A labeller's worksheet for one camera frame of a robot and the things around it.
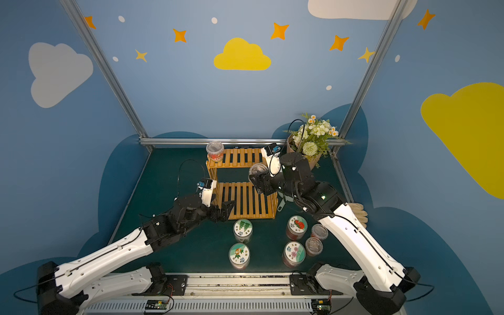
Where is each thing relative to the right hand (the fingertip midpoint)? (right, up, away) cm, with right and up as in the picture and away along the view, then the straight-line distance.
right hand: (262, 170), depth 66 cm
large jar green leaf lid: (-8, -25, +14) cm, 30 cm away
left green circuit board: (-39, -50, +6) cm, 64 cm away
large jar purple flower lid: (+13, -32, +9) cm, 36 cm away
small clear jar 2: (+26, -27, +18) cm, 41 cm away
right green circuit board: (+22, -51, +7) cm, 56 cm away
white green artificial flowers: (+25, +15, +23) cm, 37 cm away
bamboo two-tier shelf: (-6, -17, +30) cm, 35 cm away
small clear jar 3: (+22, -31, +14) cm, 41 cm away
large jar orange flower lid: (-8, -33, +8) cm, 35 cm away
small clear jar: (-18, +8, +9) cm, 22 cm away
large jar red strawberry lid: (+15, -24, +16) cm, 33 cm away
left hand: (-14, -10, +7) cm, 18 cm away
